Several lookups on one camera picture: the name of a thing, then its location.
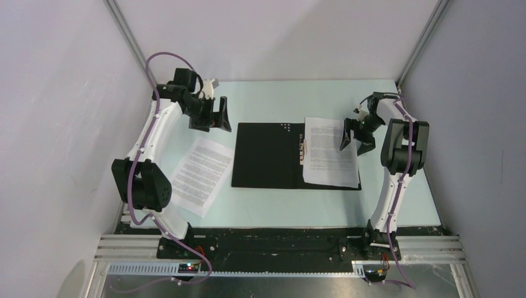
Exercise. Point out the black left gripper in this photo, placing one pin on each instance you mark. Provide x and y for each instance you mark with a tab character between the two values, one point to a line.
205	124

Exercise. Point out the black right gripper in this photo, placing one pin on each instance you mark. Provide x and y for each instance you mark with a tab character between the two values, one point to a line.
366	145

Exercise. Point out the white blank-backed paper sheet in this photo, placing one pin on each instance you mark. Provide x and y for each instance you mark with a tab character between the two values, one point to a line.
324	162

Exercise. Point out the white text-printed paper sheet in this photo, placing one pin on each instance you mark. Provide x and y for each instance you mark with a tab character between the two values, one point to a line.
199	176

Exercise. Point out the red and black folder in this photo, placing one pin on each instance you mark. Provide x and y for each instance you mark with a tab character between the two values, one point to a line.
267	156

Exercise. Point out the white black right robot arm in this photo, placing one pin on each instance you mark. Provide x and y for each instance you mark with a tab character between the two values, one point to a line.
403	153

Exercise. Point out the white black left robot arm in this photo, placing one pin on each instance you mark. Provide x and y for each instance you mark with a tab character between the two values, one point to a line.
140	181

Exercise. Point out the metal folder clip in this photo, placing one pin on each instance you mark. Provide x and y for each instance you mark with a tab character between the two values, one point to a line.
302	149

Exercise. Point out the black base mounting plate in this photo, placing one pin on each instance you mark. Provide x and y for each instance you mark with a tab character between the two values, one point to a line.
273	250

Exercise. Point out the right controller board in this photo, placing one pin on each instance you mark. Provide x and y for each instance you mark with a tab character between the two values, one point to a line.
374	276

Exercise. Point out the left controller board with leds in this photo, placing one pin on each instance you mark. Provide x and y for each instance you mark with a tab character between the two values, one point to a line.
188	268

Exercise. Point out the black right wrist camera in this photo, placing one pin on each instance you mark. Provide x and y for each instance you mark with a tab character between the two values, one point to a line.
374	99

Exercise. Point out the left aluminium corner post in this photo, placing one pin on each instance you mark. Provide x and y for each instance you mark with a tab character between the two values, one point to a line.
129	38

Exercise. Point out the aluminium corner post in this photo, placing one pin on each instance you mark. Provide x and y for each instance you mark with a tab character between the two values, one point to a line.
129	38
425	37

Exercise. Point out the right aluminium corner post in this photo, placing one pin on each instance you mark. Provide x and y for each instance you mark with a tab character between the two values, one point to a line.
425	37

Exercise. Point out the aluminium front frame rail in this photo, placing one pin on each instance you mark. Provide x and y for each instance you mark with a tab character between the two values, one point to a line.
144	266

